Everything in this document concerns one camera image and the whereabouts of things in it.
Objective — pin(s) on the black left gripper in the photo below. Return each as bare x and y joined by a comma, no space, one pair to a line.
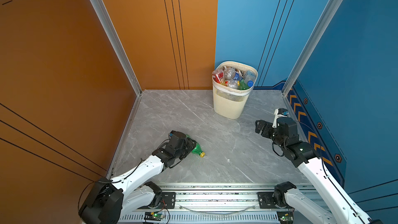
190,145

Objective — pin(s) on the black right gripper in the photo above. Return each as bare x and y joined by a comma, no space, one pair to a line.
267,126

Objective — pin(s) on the large green Sprite bottle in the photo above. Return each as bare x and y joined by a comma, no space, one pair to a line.
196,147

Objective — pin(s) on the small green Sprite bottle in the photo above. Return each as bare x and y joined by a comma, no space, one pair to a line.
243,85

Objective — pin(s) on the pale blue label bottle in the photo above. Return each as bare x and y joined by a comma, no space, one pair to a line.
250,78

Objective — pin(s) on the clear bottle red label yellow cap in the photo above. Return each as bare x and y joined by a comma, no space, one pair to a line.
234,84

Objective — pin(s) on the clear bottle blue cap front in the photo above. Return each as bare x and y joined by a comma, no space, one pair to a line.
231,73

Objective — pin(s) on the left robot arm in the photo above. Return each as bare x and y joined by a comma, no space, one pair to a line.
109,199

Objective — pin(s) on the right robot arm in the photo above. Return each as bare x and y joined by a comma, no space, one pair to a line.
342,208

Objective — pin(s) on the cream ribbed waste bin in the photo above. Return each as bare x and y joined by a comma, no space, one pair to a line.
230,102

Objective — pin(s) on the left circuit board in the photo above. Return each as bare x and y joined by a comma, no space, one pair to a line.
153,217

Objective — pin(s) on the circuit board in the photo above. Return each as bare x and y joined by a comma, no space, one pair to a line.
153,217
285,217

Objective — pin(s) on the right circuit board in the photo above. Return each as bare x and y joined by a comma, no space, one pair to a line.
285,217

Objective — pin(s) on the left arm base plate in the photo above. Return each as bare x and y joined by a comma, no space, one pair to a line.
167,199

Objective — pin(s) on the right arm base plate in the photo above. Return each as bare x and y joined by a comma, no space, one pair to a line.
267,199

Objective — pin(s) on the aluminium front rail frame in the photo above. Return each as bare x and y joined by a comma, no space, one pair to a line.
214,199

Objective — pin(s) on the right aluminium corner post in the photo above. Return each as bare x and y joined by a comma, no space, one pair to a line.
323,22

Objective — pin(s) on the aluminium corner post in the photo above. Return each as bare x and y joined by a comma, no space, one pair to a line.
323,22
110,30

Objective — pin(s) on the left aluminium corner post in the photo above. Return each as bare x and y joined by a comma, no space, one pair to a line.
110,30

